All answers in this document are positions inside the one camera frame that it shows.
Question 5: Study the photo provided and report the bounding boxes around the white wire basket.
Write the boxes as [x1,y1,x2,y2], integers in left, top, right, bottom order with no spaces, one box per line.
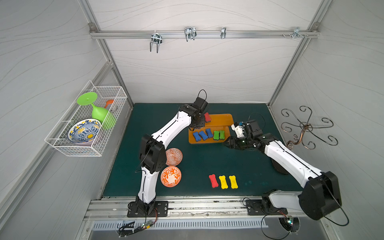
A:
[45,81,127,157]

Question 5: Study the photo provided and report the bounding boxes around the green plastic goblet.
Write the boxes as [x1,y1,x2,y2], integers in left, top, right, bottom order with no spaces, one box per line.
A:
[77,92,117,130]

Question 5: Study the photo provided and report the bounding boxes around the metal double hook middle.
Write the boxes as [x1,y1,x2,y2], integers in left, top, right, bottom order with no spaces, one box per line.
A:
[184,27,197,42]

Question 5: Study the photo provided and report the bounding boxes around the orange patterned bowl far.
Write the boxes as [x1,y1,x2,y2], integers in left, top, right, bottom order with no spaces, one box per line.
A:
[166,148,183,166]

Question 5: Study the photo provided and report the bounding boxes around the blue eraser right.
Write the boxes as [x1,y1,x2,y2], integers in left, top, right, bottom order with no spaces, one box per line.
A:
[206,129,214,139]

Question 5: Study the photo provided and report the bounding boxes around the orange object in basket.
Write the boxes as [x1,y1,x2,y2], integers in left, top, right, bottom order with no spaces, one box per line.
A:
[104,100,114,109]

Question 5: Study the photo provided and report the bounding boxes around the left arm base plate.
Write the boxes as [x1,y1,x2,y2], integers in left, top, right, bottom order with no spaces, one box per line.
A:
[127,200,169,218]

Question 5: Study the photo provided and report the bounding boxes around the blue eraser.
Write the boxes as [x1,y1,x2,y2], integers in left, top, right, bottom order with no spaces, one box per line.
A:
[193,132,202,142]
[199,131,208,141]
[206,129,214,139]

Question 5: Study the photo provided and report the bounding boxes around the aluminium front rail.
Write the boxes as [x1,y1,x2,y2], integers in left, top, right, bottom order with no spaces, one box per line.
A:
[83,196,331,221]

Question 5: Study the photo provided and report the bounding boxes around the metal double hook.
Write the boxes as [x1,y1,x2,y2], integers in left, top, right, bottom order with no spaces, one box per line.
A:
[184,27,197,42]
[150,33,163,53]

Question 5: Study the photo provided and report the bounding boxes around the small metal hook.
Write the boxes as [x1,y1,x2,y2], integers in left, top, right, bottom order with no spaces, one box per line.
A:
[221,27,227,39]

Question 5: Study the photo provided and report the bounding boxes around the blue eraser left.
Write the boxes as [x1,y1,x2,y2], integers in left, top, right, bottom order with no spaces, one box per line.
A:
[193,132,202,142]

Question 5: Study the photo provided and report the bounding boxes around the red eraser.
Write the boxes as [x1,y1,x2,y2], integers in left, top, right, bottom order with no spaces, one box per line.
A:
[209,174,219,188]
[204,113,212,123]

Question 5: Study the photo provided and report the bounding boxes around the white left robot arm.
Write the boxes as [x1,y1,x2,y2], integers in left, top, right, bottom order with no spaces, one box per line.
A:
[136,97,208,210]

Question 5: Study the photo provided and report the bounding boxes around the green eraser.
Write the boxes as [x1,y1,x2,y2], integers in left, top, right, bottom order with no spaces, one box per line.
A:
[219,130,226,140]
[213,131,220,141]

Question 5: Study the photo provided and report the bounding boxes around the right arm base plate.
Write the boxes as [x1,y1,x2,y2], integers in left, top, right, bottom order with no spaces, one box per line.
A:
[242,198,288,216]

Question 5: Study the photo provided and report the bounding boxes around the bronze metal hook stand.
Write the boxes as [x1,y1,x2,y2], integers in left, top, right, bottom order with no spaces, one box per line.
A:
[281,106,339,150]

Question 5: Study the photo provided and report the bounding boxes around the blue yellow patterned bowl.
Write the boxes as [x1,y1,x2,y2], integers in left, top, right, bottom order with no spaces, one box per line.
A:
[68,119,102,146]

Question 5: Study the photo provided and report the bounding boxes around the green eraser left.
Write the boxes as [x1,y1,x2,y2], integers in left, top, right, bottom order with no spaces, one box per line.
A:
[213,131,220,141]

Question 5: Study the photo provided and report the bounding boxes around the metal bracket hook right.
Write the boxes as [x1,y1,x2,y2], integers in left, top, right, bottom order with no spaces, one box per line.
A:
[282,28,309,39]

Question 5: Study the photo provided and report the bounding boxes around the orange floral bowl near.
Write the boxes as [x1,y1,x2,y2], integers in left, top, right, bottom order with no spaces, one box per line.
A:
[161,166,182,188]

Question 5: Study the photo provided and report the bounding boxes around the metal double hook left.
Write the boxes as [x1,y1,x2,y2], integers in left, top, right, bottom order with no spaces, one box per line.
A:
[150,33,163,53]

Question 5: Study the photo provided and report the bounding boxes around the aluminium top rail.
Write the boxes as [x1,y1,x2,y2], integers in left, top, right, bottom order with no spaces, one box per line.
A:
[90,29,321,40]

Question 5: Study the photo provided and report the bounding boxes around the blue eraser middle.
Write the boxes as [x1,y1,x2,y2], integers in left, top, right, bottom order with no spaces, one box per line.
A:
[199,131,208,141]

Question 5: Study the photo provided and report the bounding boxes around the aluminium rail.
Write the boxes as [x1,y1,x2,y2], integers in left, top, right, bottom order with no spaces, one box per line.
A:
[90,29,321,40]
[83,196,331,221]

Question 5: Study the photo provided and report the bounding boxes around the green eraser right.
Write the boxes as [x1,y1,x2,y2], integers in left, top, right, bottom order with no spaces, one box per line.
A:
[219,130,226,140]

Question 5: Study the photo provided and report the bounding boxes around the yellow eraser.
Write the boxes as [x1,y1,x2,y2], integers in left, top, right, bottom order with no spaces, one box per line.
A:
[229,176,238,189]
[219,176,228,189]

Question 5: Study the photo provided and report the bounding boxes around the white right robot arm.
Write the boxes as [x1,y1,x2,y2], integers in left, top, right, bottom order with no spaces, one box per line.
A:
[225,134,342,220]

